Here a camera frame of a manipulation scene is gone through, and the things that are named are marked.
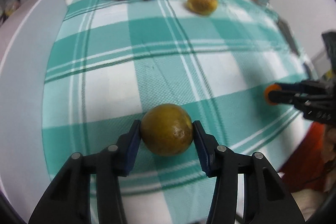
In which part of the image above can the bright orange mandarin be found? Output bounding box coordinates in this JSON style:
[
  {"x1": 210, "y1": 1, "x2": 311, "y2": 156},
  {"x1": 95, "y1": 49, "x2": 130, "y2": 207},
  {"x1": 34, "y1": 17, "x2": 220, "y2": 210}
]
[{"x1": 264, "y1": 84, "x2": 283, "y2": 106}]

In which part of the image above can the green-brown round fruit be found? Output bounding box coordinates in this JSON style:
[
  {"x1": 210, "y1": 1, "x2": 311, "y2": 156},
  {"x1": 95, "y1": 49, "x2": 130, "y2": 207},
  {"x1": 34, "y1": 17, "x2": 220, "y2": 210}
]
[{"x1": 140, "y1": 103, "x2": 193, "y2": 156}]

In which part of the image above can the person right hand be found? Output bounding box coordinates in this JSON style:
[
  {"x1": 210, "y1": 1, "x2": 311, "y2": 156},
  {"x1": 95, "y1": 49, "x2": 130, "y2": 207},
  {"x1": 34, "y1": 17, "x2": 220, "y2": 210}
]
[{"x1": 321, "y1": 125, "x2": 336, "y2": 192}]

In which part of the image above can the large yellow pear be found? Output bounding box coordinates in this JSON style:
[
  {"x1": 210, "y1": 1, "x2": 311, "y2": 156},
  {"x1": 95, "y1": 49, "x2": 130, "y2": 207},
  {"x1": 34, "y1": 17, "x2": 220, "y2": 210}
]
[{"x1": 186, "y1": 0, "x2": 218, "y2": 16}]

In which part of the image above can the black smartphone far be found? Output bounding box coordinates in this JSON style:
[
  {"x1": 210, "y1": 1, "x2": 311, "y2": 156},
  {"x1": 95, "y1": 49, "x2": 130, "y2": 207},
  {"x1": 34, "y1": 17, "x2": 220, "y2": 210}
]
[{"x1": 277, "y1": 18, "x2": 301, "y2": 56}]

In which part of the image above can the green white plaid tablecloth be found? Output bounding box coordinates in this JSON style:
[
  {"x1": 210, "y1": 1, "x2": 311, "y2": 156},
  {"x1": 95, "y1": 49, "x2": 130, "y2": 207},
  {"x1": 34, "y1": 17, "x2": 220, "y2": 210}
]
[{"x1": 41, "y1": 0, "x2": 318, "y2": 224}]

